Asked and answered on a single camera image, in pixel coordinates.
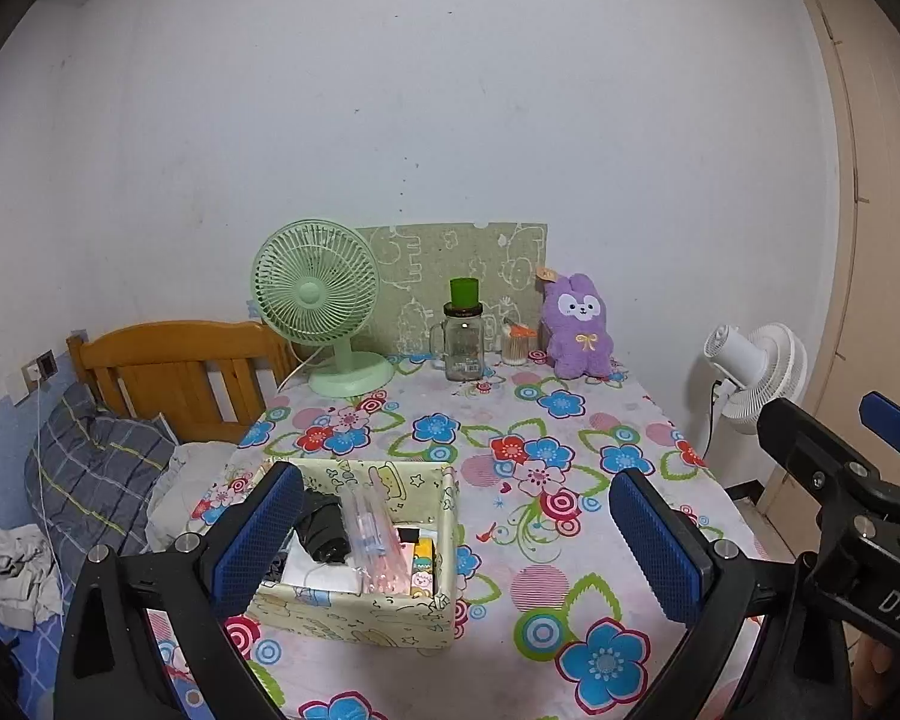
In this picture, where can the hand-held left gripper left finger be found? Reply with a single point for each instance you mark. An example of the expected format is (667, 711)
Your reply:
(259, 532)

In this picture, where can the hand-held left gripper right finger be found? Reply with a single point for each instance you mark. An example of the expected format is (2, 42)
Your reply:
(656, 532)

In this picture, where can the black plastic bag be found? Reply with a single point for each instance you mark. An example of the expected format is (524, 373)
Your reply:
(322, 529)

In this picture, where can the white soft packet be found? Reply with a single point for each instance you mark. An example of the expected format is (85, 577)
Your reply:
(322, 576)

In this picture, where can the clear plastic tube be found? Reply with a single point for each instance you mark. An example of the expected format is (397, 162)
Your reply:
(375, 540)

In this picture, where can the yellow cartoon fabric storage box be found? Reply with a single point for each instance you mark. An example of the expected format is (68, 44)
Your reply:
(367, 626)

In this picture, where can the yellow green cartoon packet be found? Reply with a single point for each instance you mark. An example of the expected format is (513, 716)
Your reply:
(422, 570)

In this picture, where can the person's right hand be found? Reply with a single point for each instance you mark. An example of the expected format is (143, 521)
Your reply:
(874, 664)

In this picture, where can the white standing fan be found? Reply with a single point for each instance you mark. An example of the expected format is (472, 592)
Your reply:
(772, 367)

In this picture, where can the white blanket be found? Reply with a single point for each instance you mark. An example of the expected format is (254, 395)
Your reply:
(195, 465)

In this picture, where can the wooden bed headboard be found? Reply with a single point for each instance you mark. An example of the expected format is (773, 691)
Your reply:
(172, 382)

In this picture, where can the grey plaid pillow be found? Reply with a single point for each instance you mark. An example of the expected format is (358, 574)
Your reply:
(90, 465)

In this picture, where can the beige door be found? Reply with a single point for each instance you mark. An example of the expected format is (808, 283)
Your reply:
(885, 240)

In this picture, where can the purple plush bunny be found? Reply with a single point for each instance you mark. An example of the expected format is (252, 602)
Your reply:
(581, 349)

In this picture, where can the floral tablecloth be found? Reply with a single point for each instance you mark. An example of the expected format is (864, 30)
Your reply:
(495, 405)

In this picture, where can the cotton swab container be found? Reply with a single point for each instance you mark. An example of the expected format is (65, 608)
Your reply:
(517, 351)

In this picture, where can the white crumpled cloth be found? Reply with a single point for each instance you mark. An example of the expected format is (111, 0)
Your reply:
(22, 577)

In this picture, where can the green desk fan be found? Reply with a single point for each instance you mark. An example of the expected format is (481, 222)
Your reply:
(315, 292)

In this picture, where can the blue grid bed sheet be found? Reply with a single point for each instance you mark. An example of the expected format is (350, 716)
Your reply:
(34, 667)

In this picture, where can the glass jar mug green lid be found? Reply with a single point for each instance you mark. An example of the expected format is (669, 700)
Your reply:
(463, 352)

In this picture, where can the green printed board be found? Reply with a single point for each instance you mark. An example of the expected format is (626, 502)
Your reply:
(427, 270)

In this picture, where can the wall socket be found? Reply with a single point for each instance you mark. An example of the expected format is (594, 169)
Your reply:
(47, 365)

